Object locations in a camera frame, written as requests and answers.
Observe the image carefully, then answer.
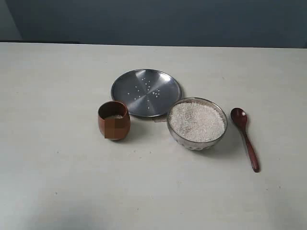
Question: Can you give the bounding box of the dark red wooden spoon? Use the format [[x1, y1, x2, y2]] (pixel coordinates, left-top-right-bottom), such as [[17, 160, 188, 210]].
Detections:
[[230, 108, 260, 173]]

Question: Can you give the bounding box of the brown wooden cup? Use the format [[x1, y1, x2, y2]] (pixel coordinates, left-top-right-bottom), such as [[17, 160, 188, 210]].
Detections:
[[98, 101, 130, 141]]

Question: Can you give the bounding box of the glass bowl of rice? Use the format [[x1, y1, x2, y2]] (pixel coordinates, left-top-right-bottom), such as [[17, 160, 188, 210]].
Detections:
[[166, 97, 228, 150]]

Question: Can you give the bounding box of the round steel plate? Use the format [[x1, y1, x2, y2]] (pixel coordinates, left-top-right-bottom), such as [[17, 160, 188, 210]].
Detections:
[[111, 69, 182, 117]]

